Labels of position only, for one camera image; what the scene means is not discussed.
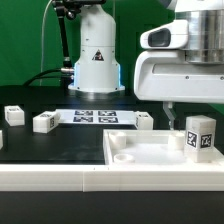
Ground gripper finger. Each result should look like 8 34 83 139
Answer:
163 102 176 130

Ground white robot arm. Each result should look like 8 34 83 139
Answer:
69 0 224 112

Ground white square tabletop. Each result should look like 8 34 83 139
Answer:
103 129 224 168

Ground white sheet with tags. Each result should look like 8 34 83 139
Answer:
57 109 135 125

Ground black cable bundle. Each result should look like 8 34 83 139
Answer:
23 68 74 87

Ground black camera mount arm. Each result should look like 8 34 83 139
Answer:
52 0 106 75

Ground white cable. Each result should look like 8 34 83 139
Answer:
39 0 54 87

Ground white boundary wall frame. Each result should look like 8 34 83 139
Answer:
0 164 224 192

